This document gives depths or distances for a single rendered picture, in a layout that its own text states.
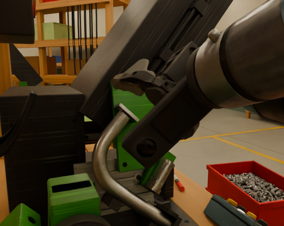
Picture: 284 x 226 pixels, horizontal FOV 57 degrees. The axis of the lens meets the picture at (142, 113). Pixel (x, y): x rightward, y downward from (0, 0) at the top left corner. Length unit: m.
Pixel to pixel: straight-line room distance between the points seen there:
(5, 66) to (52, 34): 2.44
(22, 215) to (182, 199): 0.60
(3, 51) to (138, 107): 0.84
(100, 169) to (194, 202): 0.38
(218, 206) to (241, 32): 0.59
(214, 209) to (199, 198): 0.12
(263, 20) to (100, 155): 0.42
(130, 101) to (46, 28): 3.25
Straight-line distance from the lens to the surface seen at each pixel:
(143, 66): 0.40
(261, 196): 0.97
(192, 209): 0.81
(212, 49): 0.24
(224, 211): 0.74
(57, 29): 3.76
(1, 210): 0.93
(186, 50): 0.35
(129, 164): 0.60
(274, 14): 0.20
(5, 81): 1.32
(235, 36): 0.22
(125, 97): 0.60
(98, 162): 0.54
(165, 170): 0.60
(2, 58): 1.32
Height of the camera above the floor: 1.30
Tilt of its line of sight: 10 degrees down
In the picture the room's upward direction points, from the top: straight up
